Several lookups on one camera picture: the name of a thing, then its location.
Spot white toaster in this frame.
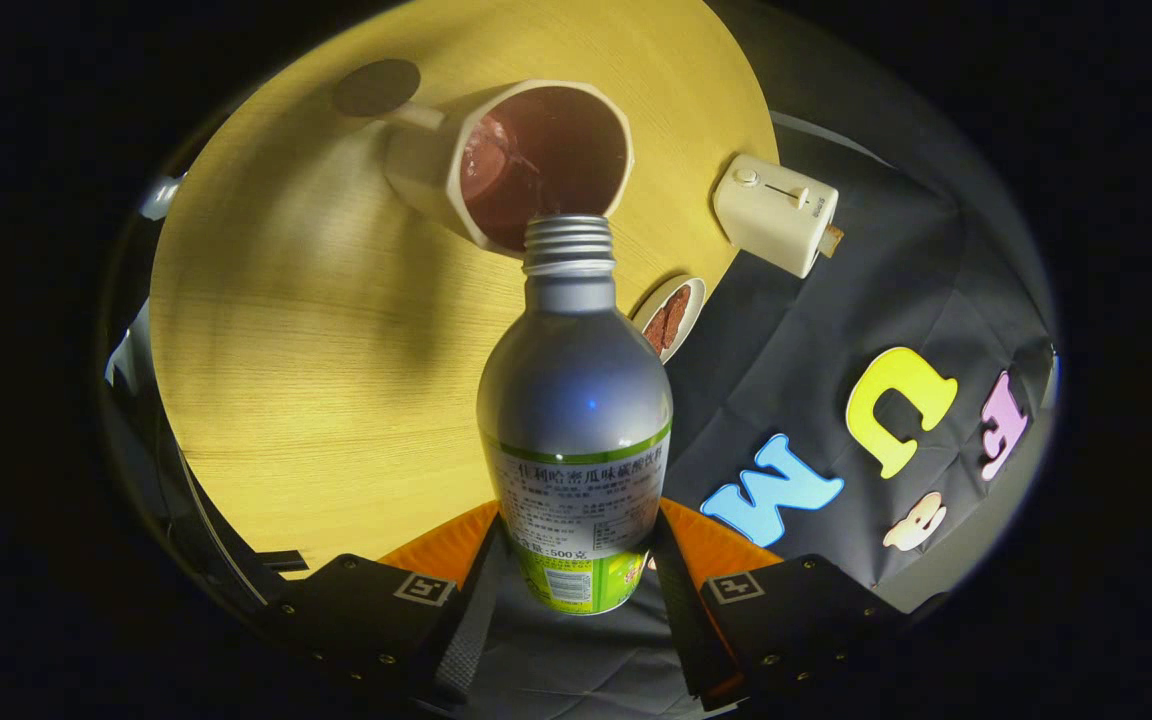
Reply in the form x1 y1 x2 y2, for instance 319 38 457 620
712 153 840 279

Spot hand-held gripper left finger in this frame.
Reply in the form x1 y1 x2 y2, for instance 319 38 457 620
256 500 512 706

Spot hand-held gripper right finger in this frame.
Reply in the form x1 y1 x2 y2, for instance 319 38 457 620
651 497 912 711

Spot wooden table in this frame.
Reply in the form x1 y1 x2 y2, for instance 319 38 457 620
149 0 780 581

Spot small white plate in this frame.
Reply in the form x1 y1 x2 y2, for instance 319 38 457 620
633 276 707 364

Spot beige cup with handle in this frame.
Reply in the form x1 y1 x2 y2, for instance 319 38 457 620
334 58 635 261

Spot silver bottle with green label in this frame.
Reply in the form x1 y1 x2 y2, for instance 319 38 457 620
476 214 675 616

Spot brown food pieces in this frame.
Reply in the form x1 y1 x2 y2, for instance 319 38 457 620
644 285 693 356

